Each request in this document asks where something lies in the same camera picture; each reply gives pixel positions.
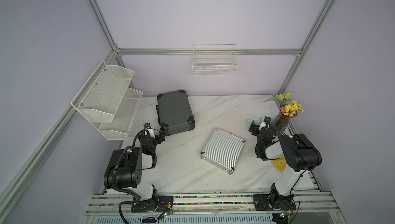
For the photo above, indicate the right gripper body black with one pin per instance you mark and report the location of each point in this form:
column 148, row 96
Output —
column 255, row 128

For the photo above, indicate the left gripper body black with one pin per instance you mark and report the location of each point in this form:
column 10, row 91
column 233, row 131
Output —
column 159, row 134

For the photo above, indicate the silver aluminium poker case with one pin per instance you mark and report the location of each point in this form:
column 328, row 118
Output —
column 223, row 150

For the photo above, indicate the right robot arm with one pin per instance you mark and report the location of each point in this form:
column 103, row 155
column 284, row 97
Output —
column 300, row 155

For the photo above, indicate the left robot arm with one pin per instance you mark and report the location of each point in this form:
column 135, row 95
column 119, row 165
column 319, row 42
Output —
column 125, row 169

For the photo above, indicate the dark grey poker case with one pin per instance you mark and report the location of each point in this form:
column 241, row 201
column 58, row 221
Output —
column 174, row 113

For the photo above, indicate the teal plastic scoop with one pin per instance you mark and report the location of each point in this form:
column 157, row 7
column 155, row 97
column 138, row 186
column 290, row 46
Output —
column 258, row 122

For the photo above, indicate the purple glass vase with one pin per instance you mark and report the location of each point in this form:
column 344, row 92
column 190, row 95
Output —
column 279, row 124

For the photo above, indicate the yellow artificial flowers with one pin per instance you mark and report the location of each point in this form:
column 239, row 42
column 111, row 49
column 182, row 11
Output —
column 291, row 108

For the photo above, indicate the yellow dotted work glove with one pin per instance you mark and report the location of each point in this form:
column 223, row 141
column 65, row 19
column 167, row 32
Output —
column 280, row 164

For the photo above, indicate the white two-tier mesh shelf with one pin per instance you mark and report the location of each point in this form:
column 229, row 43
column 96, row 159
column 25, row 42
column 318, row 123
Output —
column 108, row 102

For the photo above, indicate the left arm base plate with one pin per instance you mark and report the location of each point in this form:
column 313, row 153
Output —
column 153, row 205

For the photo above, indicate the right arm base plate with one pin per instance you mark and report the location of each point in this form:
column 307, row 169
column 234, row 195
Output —
column 266, row 202

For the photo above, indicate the white wire wall basket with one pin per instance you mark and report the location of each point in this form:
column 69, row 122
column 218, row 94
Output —
column 214, row 60

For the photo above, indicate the aluminium frame rail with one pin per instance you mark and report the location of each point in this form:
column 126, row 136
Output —
column 306, row 201

